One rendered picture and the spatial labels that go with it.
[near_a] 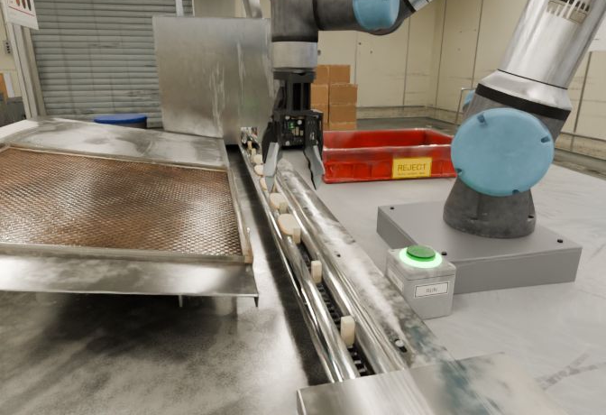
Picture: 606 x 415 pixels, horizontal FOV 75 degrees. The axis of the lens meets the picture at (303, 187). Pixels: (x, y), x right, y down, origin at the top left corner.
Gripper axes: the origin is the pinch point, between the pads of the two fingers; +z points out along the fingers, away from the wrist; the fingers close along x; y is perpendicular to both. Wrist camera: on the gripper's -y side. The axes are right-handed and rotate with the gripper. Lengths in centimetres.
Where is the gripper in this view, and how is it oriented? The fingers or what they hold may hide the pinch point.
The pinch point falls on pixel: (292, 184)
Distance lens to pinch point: 72.5
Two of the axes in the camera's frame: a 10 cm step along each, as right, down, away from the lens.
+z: 0.0, 9.5, 3.0
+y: 2.3, 2.9, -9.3
